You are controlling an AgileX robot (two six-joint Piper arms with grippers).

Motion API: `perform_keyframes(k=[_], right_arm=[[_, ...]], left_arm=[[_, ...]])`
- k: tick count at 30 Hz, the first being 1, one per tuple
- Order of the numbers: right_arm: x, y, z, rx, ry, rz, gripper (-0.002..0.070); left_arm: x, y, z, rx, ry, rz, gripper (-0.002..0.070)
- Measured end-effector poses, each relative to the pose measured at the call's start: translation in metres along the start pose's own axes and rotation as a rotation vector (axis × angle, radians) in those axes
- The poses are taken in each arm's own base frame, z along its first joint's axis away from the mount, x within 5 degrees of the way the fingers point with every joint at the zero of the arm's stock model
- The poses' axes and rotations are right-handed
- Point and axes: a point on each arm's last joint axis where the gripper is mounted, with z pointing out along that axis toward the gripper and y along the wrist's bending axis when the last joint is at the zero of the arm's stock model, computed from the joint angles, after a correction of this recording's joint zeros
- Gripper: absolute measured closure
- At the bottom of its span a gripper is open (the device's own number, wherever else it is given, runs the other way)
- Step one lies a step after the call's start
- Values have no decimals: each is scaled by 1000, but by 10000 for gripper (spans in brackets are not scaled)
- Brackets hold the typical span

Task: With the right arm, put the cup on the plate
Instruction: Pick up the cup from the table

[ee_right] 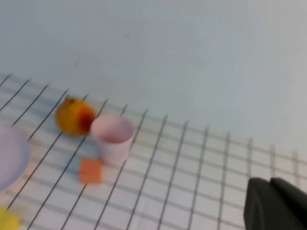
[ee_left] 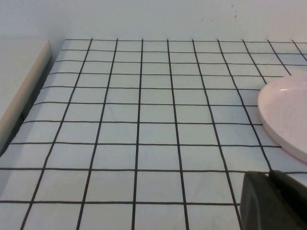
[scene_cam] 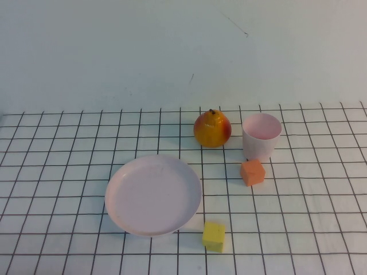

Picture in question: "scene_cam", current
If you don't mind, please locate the orange foam cube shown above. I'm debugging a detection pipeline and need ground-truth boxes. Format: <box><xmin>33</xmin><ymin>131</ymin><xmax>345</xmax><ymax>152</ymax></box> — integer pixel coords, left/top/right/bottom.
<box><xmin>240</xmin><ymin>158</ymin><xmax>266</xmax><ymax>187</ymax></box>

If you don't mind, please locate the pink plastic cup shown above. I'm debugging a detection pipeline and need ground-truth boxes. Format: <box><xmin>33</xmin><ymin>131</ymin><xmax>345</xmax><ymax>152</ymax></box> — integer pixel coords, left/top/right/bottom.
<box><xmin>241</xmin><ymin>113</ymin><xmax>282</xmax><ymax>162</ymax></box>

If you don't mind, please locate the yellow red toy pear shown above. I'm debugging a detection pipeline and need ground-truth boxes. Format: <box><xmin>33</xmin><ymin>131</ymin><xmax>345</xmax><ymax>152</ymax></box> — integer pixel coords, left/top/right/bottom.
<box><xmin>193</xmin><ymin>108</ymin><xmax>232</xmax><ymax>148</ymax></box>

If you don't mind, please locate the pink round plate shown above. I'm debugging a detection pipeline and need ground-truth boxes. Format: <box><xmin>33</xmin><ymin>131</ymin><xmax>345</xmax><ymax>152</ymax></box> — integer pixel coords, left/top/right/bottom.
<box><xmin>104</xmin><ymin>154</ymin><xmax>202</xmax><ymax>238</ymax></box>

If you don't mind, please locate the yellow foam cube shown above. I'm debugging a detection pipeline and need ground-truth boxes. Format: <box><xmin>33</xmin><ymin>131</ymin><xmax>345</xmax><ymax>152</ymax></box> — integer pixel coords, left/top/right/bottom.
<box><xmin>202</xmin><ymin>221</ymin><xmax>226</xmax><ymax>253</ymax></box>

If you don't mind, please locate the white black grid tablecloth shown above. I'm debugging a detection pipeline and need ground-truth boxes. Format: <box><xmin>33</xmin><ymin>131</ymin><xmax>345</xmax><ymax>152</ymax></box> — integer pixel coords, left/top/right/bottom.
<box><xmin>0</xmin><ymin>101</ymin><xmax>367</xmax><ymax>275</ymax></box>

